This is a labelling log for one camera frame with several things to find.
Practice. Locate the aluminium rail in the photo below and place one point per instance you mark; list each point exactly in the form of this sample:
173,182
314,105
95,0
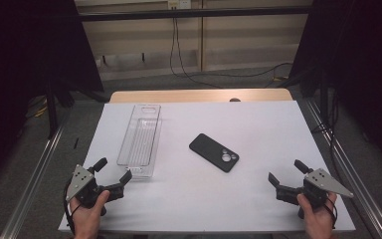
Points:
33,182
354,182

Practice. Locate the white wall outlet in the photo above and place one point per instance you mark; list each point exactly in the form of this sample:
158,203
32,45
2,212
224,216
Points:
179,4

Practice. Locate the black cased smartphone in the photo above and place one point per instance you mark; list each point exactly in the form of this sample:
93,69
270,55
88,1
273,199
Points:
210,151

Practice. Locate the black metal stand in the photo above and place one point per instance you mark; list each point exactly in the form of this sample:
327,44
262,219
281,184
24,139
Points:
51,113

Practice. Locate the person's right hand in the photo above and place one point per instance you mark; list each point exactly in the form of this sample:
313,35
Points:
318,220

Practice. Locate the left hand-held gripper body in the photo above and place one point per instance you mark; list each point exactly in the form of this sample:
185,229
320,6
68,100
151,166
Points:
81,181

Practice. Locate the person's left hand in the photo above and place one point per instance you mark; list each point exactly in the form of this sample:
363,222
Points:
88,219

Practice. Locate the small dark table knob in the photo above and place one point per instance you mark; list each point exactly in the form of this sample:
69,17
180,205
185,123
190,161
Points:
234,99

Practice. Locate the white table mat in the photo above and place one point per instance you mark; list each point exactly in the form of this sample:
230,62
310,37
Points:
245,199

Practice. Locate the clear plastic tray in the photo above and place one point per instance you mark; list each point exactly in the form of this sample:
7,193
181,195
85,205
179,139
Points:
141,139

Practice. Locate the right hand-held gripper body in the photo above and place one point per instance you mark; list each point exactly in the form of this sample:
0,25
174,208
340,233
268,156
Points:
321,182

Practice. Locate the small black floor object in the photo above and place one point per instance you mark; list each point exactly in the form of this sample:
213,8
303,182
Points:
76,143

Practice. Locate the black horizontal bar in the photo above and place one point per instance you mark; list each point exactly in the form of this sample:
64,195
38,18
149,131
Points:
212,13

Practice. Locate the dark curtain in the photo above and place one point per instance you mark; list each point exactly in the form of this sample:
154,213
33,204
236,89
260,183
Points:
361,66
20,66

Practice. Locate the wooden table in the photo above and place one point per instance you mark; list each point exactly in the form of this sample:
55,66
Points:
179,96

